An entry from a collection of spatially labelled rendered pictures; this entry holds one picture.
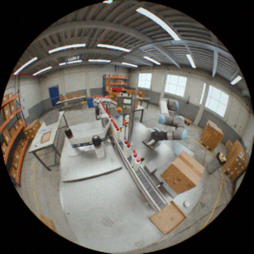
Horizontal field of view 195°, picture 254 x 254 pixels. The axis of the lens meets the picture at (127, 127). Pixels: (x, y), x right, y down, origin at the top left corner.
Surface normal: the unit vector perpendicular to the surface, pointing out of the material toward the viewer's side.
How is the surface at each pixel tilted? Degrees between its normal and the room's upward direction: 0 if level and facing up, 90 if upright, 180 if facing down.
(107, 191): 0
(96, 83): 90
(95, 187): 0
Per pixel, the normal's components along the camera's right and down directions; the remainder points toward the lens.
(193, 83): -0.83, 0.27
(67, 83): 0.56, 0.48
